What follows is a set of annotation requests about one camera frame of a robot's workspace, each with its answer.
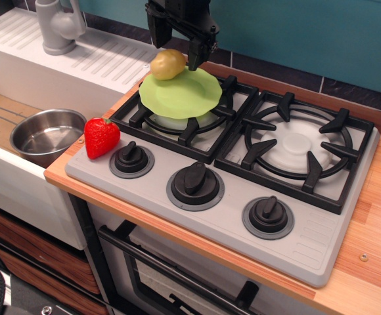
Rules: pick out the black left stove knob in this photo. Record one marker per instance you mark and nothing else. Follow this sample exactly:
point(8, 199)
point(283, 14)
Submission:
point(131, 161)

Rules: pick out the black stove knob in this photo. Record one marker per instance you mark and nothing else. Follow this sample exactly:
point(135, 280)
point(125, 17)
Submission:
point(268, 218)
point(195, 188)
point(131, 161)

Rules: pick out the grey toy stove top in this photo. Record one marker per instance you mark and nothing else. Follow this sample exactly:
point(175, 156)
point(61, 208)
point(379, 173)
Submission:
point(308, 253)

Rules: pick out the red toy strawberry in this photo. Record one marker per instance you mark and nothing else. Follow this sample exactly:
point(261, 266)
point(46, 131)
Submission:
point(101, 136)

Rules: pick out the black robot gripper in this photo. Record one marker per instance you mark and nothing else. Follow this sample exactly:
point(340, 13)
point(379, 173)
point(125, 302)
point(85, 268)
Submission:
point(191, 19)

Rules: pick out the black left burner grate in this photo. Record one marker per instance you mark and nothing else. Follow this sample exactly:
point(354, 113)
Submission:
point(200, 137)

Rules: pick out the black right stove knob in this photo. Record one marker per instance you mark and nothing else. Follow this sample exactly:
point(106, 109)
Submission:
point(268, 218)

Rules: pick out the black middle stove knob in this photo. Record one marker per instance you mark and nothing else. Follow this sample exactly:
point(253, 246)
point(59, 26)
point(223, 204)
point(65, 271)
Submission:
point(195, 188)

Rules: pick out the upper wooden drawer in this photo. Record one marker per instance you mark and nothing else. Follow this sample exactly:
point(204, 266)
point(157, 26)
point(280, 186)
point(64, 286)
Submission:
point(45, 249)

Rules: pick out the grey toy faucet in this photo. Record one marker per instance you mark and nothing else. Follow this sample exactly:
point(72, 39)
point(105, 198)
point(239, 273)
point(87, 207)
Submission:
point(59, 29)

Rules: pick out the small steel pot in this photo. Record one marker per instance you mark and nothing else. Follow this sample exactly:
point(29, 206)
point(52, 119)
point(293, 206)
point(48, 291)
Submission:
point(41, 138)

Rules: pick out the wooden drawer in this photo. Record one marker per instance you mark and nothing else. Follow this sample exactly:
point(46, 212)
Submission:
point(53, 287)
point(45, 249)

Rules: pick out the light green plastic plate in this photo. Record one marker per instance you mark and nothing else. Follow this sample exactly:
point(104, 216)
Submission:
point(189, 94)

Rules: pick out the black right burner grate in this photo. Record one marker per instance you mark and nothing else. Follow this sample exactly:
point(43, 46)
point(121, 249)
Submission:
point(312, 154)

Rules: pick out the yellow toy potato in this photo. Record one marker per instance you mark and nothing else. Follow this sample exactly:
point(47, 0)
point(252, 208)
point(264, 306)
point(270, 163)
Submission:
point(167, 64)

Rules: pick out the toy oven door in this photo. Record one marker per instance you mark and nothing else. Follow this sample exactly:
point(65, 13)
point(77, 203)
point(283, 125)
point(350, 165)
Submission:
point(267, 300)

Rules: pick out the black burner grate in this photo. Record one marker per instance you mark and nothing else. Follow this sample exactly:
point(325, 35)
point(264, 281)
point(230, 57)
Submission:
point(200, 137)
point(312, 154)

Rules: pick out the white toy sink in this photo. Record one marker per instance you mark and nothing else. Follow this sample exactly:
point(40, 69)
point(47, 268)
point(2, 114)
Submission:
point(44, 103)

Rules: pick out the black oven door handle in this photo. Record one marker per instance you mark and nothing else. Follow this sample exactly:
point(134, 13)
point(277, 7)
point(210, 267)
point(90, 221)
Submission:
point(170, 288)

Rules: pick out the lower wooden drawer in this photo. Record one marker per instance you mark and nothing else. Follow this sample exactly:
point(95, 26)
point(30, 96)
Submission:
point(53, 287)

